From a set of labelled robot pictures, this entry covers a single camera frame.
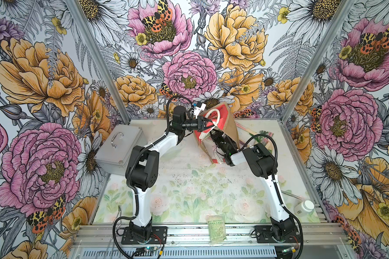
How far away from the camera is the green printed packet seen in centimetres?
73

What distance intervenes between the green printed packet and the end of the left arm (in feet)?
1.43

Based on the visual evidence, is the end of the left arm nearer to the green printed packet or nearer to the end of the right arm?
the end of the right arm

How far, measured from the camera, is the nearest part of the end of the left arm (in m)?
0.74
